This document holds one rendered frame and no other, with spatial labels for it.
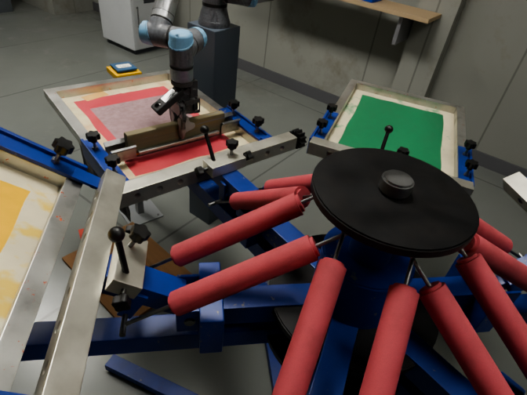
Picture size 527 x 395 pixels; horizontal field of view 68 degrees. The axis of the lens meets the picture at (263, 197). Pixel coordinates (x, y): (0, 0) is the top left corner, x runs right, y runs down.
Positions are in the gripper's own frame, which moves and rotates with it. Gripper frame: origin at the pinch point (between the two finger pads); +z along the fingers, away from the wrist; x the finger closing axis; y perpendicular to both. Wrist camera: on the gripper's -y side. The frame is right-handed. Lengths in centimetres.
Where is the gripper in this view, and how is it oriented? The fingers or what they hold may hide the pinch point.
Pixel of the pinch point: (177, 134)
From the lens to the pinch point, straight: 146.2
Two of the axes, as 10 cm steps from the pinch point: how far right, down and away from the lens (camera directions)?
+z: -1.1, 7.8, 6.2
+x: -6.2, -5.4, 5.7
